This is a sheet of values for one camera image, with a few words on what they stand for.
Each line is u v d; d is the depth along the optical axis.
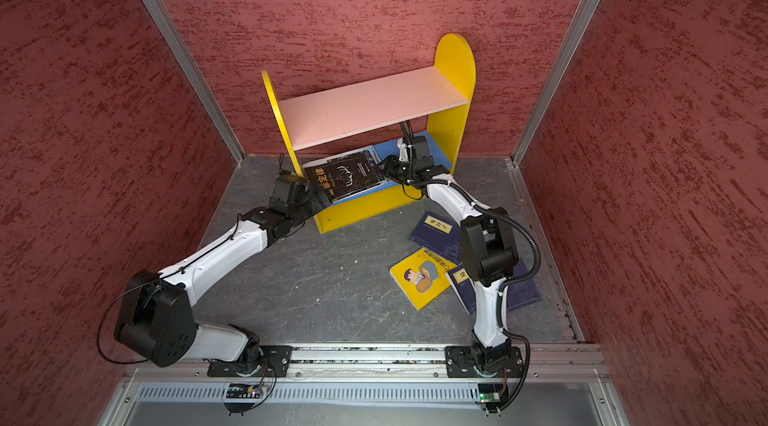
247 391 0.71
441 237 0.95
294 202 0.67
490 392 0.71
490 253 0.53
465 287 0.85
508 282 0.54
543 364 0.76
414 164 0.74
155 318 0.42
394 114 0.75
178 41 0.87
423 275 0.88
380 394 0.77
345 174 0.95
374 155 1.02
